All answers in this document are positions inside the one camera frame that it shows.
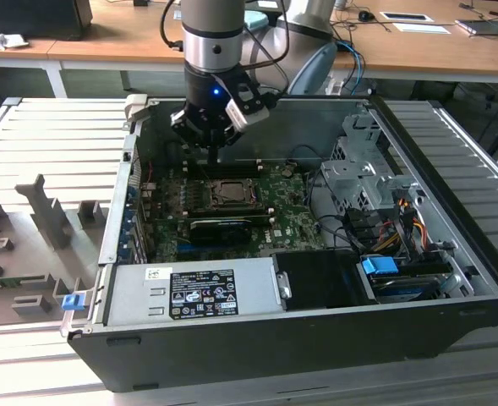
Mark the grey notebook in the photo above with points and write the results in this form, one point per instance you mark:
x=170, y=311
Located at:
x=483, y=26

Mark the grey parts rack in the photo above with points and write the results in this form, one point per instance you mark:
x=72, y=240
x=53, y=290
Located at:
x=41, y=254

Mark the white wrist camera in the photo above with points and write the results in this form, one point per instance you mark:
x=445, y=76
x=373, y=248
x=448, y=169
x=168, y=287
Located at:
x=248, y=116

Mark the black RAM slot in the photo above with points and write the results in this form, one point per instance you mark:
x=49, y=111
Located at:
x=231, y=173
x=227, y=210
x=231, y=218

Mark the green RAM stick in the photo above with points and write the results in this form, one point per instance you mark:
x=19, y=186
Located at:
x=12, y=282

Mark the CPU socket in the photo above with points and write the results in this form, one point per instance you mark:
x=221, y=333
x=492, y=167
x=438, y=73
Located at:
x=236, y=193

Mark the blue case latch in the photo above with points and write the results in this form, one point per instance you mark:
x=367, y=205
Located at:
x=72, y=303

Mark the silver drive cage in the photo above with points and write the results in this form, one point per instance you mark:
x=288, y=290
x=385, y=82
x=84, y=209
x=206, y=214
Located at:
x=350, y=177

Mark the hard disk in blue carrier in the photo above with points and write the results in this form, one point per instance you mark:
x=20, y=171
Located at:
x=377, y=267

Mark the black computer mouse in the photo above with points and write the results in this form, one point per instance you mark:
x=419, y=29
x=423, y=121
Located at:
x=366, y=16

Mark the green motherboard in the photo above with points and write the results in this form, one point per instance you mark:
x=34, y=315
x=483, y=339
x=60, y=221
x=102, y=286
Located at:
x=291, y=211

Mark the white paper sheet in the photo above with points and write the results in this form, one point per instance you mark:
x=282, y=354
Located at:
x=422, y=28

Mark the crumpled white paper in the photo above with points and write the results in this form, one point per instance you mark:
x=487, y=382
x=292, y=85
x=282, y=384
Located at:
x=3, y=39

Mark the black monitor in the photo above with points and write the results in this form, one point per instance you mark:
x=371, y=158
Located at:
x=33, y=17

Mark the black plastic shroud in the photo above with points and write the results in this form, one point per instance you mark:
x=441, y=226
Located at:
x=320, y=279

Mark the black graphics card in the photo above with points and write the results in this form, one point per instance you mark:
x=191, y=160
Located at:
x=219, y=232

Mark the silver power supply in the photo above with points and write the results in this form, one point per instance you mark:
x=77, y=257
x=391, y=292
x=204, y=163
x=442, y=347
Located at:
x=134, y=296

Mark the black PC case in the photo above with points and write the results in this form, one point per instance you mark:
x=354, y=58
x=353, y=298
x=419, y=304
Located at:
x=274, y=359

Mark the wooden desk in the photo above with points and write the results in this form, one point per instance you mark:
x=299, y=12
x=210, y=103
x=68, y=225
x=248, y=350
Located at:
x=105, y=38

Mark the metal locking lever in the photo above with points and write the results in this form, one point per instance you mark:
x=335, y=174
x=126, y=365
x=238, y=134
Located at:
x=231, y=181
x=240, y=206

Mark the black power supply label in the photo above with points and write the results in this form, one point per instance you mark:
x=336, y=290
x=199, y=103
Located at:
x=204, y=294

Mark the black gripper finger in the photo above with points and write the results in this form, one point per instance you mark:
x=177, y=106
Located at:
x=189, y=127
x=231, y=136

